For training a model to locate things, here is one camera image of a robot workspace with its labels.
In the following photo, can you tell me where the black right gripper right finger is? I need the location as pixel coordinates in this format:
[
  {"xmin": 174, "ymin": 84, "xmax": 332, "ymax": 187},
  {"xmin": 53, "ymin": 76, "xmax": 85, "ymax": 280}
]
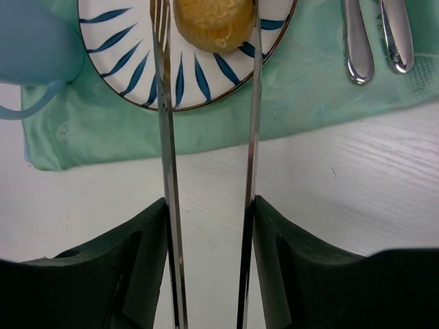
[{"xmin": 253, "ymin": 197, "xmax": 438, "ymax": 328}]

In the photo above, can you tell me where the green cloth placemat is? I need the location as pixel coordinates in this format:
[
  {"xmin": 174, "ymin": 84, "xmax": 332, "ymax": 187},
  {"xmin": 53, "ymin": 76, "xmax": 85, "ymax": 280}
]
[{"xmin": 23, "ymin": 1, "xmax": 438, "ymax": 171}]

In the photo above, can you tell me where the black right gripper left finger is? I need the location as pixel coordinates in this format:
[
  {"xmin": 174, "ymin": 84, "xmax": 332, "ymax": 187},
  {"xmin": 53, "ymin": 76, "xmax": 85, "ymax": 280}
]
[{"xmin": 1, "ymin": 199, "xmax": 167, "ymax": 328}]

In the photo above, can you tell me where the silver spoon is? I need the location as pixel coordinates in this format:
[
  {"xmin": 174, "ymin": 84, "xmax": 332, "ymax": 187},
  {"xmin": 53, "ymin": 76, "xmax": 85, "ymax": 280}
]
[{"xmin": 343, "ymin": 0, "xmax": 375, "ymax": 85}]

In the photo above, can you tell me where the small round yellow bun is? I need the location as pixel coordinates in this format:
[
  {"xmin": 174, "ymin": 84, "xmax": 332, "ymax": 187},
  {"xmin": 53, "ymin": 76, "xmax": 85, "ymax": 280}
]
[{"xmin": 172, "ymin": 0, "xmax": 256, "ymax": 53}]

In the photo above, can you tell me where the silver fork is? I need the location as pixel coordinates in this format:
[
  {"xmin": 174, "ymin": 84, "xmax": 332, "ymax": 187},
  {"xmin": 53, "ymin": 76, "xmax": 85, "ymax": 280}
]
[{"xmin": 380, "ymin": 0, "xmax": 414, "ymax": 74}]

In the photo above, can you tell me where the light blue mug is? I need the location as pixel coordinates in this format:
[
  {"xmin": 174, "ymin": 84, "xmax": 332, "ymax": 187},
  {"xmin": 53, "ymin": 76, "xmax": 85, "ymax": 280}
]
[{"xmin": 1, "ymin": 1, "xmax": 85, "ymax": 120}]

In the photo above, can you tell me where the white blue striped plate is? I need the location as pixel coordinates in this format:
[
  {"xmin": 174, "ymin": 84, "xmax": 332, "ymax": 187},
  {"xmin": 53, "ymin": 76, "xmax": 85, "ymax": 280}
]
[{"xmin": 77, "ymin": 1, "xmax": 296, "ymax": 111}]

